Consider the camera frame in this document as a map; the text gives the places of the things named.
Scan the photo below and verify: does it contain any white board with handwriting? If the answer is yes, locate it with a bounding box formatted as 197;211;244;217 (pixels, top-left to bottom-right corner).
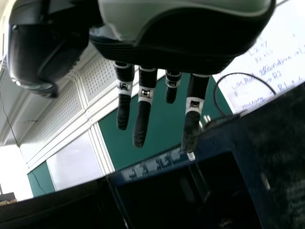
211;0;305;114

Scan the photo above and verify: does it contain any white perforated cable duct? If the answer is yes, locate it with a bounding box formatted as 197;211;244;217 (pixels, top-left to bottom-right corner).
0;46;141;150

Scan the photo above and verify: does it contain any black oven with glass door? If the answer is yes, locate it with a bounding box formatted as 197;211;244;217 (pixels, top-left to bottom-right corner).
0;82;305;229

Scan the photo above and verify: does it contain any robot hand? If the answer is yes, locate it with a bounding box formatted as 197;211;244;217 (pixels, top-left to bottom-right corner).
7;0;277;154

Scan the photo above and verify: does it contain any black cable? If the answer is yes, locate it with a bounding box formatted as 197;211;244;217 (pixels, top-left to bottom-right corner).
213;72;277;120

